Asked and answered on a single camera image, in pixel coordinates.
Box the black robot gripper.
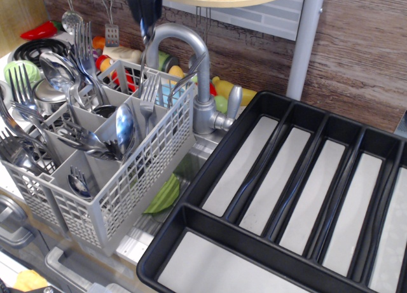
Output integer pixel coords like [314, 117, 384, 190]
[127, 0, 162, 27]

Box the small steel spoon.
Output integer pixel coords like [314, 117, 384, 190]
[137, 18, 155, 98]

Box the large steel spoon back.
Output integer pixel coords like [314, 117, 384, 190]
[39, 51, 86, 110]

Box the large steel spoon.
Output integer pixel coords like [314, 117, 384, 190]
[39, 51, 86, 110]
[115, 103, 137, 163]

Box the large steel spoon centre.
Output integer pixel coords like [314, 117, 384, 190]
[115, 103, 137, 163]

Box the steel spoon lying across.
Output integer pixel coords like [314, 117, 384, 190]
[57, 121, 119, 161]

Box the grey plastic cutlery basket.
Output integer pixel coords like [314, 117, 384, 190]
[0, 59, 196, 257]

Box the black cutlery tray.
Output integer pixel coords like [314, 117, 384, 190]
[137, 92, 406, 292]

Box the hanging small spatula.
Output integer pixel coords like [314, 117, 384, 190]
[101, 0, 120, 47]

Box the cream toy bottle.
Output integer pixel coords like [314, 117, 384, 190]
[103, 46, 142, 64]

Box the tall steel fork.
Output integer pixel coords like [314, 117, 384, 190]
[74, 21, 109, 106]

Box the hanging slotted ladle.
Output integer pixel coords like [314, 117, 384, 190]
[61, 0, 83, 35]

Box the red toy pepper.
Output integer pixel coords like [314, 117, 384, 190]
[20, 20, 62, 41]

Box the steel fork centre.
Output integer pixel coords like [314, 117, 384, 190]
[140, 74, 160, 137]

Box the yellow toy banana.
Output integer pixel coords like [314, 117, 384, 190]
[212, 76, 257, 106]

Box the black stove burner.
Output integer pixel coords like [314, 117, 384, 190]
[11, 39, 67, 68]

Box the green toy cabbage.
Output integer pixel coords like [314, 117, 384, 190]
[3, 60, 41, 85]

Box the green toy lime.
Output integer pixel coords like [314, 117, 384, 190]
[214, 95, 228, 114]

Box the silver toy faucet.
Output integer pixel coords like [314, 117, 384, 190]
[145, 23, 242, 134]

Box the steel pot with lid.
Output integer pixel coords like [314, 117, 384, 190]
[33, 79, 66, 115]

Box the green toy leaf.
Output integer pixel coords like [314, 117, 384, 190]
[144, 174, 180, 214]

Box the steel fork front left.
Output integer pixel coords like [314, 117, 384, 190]
[1, 128, 57, 175]

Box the yellow toy bottom left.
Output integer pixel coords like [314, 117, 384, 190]
[13, 270, 48, 292]

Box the hanging wire whisk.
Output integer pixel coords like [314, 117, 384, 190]
[195, 6, 212, 44]

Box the grey metal post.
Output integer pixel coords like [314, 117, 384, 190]
[286, 0, 324, 100]

